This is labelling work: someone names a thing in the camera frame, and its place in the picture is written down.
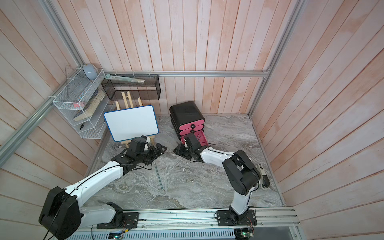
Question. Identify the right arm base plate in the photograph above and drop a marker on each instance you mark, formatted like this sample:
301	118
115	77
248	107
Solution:
231	218

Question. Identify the book on shelf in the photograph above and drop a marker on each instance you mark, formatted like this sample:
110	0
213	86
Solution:
91	106

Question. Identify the green pencil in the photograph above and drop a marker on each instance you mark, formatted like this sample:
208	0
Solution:
159	178

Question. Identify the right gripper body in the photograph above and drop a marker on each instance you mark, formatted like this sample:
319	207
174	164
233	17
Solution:
189	153

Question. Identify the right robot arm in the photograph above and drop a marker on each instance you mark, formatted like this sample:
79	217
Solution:
243	175

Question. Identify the black mesh wall basket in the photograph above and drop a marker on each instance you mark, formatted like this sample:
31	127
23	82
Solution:
150	90

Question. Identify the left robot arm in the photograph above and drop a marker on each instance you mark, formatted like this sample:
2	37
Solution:
63	212

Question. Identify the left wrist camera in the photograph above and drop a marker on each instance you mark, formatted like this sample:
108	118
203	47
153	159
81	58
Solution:
139	145

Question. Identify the black drawer cabinet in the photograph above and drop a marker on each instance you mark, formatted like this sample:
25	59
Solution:
184	113

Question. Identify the aluminium mounting rail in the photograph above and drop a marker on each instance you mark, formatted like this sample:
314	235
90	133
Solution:
272	223

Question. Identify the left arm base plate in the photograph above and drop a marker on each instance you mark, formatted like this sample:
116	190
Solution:
122	221

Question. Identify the white board blue frame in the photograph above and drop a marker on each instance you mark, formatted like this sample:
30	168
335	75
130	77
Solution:
127	124

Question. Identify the green white ruler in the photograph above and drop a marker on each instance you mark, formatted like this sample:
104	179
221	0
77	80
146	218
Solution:
124	79

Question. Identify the grey stapler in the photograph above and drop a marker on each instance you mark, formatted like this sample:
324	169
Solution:
264	180

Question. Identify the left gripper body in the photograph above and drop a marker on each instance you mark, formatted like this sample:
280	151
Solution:
147	156

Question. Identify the pink bottom drawer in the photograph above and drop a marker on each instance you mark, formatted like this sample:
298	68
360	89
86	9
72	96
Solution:
200	136

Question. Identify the white wire wall shelf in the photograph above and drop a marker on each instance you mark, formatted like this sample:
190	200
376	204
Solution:
78	88

